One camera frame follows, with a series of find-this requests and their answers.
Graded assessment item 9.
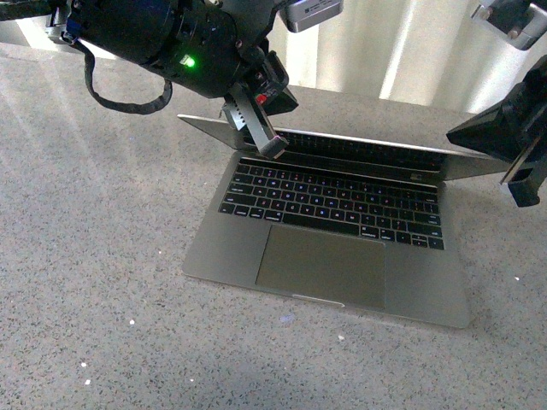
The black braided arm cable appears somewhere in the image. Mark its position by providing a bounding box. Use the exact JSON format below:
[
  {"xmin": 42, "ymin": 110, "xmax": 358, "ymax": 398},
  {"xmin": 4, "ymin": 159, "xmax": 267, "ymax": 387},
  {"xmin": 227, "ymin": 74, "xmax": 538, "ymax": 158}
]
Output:
[{"xmin": 59, "ymin": 32, "xmax": 174, "ymax": 116}]

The white curtain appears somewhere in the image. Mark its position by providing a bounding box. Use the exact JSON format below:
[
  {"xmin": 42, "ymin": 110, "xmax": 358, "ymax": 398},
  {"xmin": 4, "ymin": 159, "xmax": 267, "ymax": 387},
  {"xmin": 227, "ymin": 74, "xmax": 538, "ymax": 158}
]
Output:
[{"xmin": 1, "ymin": 1, "xmax": 546, "ymax": 113}]

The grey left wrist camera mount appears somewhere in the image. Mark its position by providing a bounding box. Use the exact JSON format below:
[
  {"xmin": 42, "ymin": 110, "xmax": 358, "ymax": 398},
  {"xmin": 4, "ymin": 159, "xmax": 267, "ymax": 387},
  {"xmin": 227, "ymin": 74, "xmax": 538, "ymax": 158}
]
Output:
[{"xmin": 471, "ymin": 1, "xmax": 546, "ymax": 51}]

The grey laptop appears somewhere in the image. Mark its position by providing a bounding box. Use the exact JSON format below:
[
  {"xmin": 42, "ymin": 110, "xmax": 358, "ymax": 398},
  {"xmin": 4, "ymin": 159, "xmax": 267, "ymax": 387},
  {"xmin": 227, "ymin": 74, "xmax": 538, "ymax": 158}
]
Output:
[{"xmin": 183, "ymin": 115, "xmax": 507, "ymax": 328}]

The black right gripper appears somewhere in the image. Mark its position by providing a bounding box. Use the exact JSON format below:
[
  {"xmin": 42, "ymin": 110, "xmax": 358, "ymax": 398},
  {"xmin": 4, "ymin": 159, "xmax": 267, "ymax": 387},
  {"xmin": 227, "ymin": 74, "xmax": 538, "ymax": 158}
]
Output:
[{"xmin": 222, "ymin": 50, "xmax": 298, "ymax": 160}]

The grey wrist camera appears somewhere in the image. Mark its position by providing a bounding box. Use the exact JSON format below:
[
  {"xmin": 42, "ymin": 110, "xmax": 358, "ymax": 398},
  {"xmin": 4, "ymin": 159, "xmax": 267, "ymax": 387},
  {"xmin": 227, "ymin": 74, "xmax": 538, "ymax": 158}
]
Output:
[{"xmin": 279, "ymin": 0, "xmax": 344, "ymax": 33}]

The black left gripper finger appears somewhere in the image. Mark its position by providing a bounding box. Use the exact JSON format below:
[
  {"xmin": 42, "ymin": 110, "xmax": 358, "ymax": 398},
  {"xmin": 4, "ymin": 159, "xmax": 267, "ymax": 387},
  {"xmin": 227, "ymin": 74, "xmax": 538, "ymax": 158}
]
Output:
[{"xmin": 447, "ymin": 56, "xmax": 546, "ymax": 208}]

